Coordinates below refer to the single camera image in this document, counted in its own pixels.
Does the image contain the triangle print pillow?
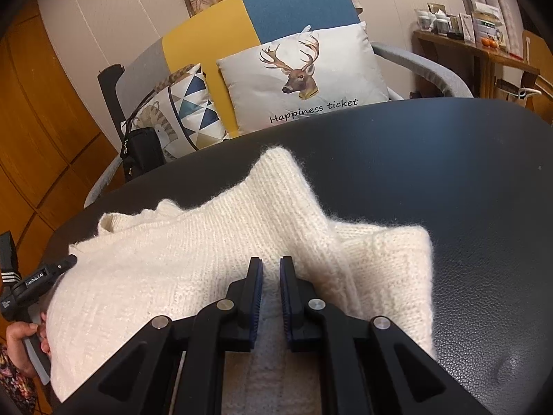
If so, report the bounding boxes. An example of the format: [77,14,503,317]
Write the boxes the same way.
[166,64,229,152]

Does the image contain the deer print pillow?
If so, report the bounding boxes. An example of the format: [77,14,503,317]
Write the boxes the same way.
[216,21,392,135]

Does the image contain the black handbag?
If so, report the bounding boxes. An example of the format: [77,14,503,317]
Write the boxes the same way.
[120,127,165,182]

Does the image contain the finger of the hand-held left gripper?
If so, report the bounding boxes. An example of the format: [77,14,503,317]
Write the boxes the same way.
[43,254,78,277]

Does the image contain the person's left forearm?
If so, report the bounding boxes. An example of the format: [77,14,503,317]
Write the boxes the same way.
[0,343,39,408]

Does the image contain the black upright post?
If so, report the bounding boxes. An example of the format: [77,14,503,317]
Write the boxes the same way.
[97,64,128,148]

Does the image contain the wooden side table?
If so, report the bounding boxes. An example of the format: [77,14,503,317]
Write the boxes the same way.
[412,30,541,100]

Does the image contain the stack of boxes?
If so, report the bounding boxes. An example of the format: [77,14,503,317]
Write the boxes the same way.
[472,2,506,44]

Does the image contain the brown checkered bag strap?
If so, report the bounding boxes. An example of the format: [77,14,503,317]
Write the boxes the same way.
[153,65,195,96]

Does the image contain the grey yellow blue armchair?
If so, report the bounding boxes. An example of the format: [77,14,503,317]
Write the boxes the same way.
[83,0,474,208]

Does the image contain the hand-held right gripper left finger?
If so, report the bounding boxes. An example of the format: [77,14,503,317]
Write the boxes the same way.
[54,256,264,415]

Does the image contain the wooden wardrobe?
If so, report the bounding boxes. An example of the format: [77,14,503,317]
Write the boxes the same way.
[0,0,126,415]

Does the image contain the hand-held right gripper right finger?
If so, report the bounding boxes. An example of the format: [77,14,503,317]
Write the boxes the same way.
[279,256,493,415]

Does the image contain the cream knitted sweater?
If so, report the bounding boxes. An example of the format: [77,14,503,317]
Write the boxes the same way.
[41,147,435,415]

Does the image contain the person's left hand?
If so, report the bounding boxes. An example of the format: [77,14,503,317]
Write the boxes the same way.
[6,311,51,379]

